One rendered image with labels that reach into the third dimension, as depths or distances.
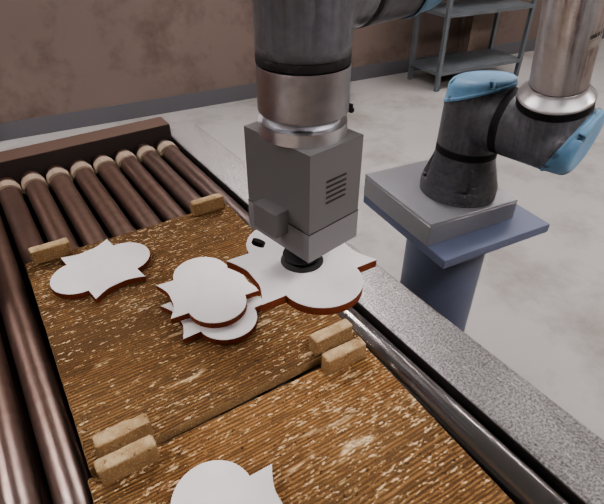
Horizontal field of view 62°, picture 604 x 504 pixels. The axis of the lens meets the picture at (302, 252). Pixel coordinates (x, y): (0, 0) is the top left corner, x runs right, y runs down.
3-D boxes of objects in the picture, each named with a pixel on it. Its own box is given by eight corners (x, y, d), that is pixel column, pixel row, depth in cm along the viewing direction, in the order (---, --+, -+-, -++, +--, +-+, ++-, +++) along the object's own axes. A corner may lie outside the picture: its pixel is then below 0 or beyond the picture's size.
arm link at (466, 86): (457, 126, 104) (472, 58, 96) (518, 147, 96) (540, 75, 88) (423, 142, 97) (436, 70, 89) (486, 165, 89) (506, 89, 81)
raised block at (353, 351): (358, 349, 65) (360, 333, 63) (367, 358, 64) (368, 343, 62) (319, 367, 62) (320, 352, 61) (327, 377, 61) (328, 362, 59)
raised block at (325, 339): (345, 331, 67) (346, 316, 66) (353, 339, 66) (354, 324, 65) (307, 349, 65) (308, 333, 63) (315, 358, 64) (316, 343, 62)
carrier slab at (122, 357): (226, 209, 95) (226, 202, 94) (359, 345, 68) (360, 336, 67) (27, 271, 80) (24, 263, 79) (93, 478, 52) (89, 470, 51)
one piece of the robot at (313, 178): (206, 89, 40) (224, 254, 50) (280, 120, 35) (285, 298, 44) (297, 65, 45) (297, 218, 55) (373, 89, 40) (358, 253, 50)
